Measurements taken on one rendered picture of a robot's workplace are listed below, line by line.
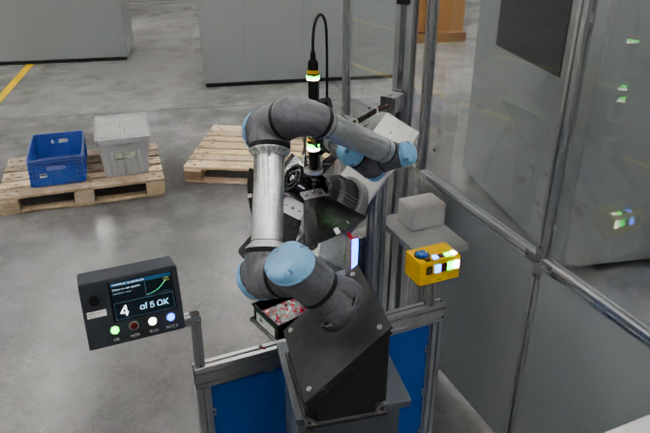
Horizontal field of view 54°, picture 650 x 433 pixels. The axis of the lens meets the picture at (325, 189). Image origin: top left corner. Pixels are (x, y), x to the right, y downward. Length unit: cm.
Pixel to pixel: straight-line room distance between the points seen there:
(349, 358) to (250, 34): 643
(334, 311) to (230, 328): 205
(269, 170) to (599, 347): 126
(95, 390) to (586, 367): 222
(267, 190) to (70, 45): 791
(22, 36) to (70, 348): 644
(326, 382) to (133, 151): 377
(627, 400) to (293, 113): 140
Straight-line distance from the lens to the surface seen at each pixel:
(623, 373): 229
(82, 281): 182
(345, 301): 160
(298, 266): 152
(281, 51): 782
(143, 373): 342
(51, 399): 342
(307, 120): 167
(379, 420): 178
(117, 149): 510
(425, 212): 274
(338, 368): 157
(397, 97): 270
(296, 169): 237
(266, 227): 168
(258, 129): 174
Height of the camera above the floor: 220
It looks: 26 degrees down
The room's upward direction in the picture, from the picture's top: straight up
